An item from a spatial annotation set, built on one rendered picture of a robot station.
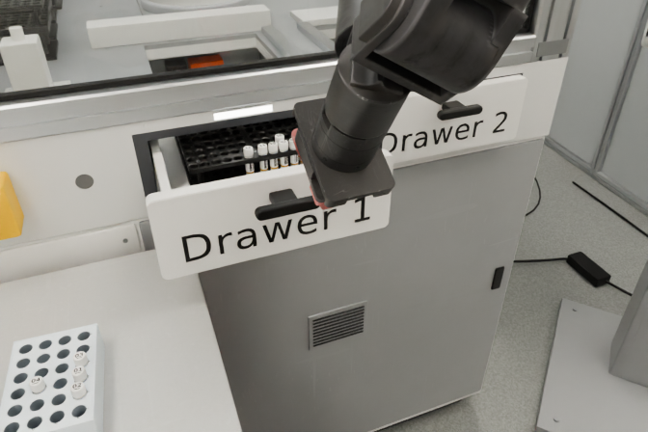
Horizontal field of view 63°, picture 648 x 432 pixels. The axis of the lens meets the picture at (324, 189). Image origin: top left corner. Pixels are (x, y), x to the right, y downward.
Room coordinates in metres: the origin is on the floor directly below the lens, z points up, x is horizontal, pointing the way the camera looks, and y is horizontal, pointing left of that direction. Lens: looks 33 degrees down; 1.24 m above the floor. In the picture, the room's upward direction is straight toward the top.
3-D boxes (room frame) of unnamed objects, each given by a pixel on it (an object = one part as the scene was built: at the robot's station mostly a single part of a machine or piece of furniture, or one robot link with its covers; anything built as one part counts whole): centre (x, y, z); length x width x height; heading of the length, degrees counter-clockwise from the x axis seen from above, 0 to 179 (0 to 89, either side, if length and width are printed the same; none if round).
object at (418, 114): (0.77, -0.19, 0.87); 0.29 x 0.02 x 0.11; 111
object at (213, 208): (0.52, 0.05, 0.87); 0.29 x 0.02 x 0.11; 111
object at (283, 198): (0.49, 0.04, 0.91); 0.07 x 0.04 x 0.01; 111
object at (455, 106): (0.74, -0.20, 0.91); 0.07 x 0.04 x 0.01; 111
